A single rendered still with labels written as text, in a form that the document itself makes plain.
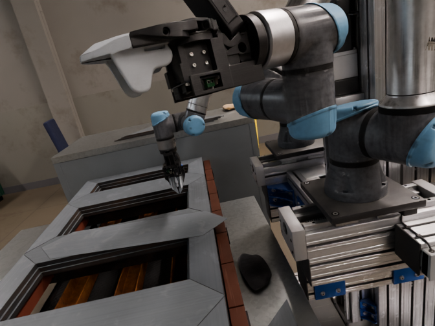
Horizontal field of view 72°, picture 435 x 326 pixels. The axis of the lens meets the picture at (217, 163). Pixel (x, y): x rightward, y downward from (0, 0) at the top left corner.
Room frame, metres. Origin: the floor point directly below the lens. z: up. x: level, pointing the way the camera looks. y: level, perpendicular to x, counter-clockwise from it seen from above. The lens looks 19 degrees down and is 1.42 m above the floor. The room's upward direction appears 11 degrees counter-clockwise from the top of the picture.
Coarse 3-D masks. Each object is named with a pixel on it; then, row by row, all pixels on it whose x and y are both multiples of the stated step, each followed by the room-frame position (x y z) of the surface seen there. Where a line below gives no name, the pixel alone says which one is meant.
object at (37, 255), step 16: (144, 176) 1.73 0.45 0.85; (160, 176) 1.72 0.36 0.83; (160, 192) 1.40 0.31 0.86; (176, 192) 1.40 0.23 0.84; (80, 208) 1.39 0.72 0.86; (96, 208) 1.38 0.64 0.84; (112, 208) 1.38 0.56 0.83; (112, 224) 1.13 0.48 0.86; (176, 240) 0.95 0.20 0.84; (32, 256) 1.00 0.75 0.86; (80, 256) 0.95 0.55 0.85; (96, 256) 0.94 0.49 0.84; (112, 256) 0.94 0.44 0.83; (128, 256) 0.94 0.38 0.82; (32, 272) 0.91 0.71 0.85; (48, 272) 0.93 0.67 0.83; (32, 288) 0.86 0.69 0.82; (16, 304) 0.78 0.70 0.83; (0, 320) 0.70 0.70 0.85
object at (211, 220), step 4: (208, 212) 1.07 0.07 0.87; (208, 216) 1.03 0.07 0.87; (212, 216) 1.03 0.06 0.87; (216, 216) 1.02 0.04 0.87; (204, 220) 1.01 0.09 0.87; (208, 220) 1.01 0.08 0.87; (212, 220) 1.00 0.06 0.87; (216, 220) 0.99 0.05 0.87; (204, 224) 0.98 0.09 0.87; (208, 224) 0.97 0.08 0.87; (212, 224) 0.97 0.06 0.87; (216, 224) 0.96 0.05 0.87; (204, 228) 0.95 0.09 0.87; (208, 228) 0.94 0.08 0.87; (212, 228) 0.94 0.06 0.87; (204, 232) 0.92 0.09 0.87
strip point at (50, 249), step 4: (72, 232) 1.13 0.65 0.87; (64, 236) 1.11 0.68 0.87; (68, 236) 1.10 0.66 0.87; (56, 240) 1.09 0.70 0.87; (60, 240) 1.08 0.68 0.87; (64, 240) 1.08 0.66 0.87; (48, 244) 1.07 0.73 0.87; (52, 244) 1.06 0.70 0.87; (56, 244) 1.05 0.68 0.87; (60, 244) 1.05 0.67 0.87; (44, 248) 1.04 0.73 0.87; (48, 248) 1.03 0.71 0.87; (52, 248) 1.03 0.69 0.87; (56, 248) 1.02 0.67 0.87; (48, 252) 1.00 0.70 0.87; (52, 252) 1.00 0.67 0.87; (48, 256) 0.98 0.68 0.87
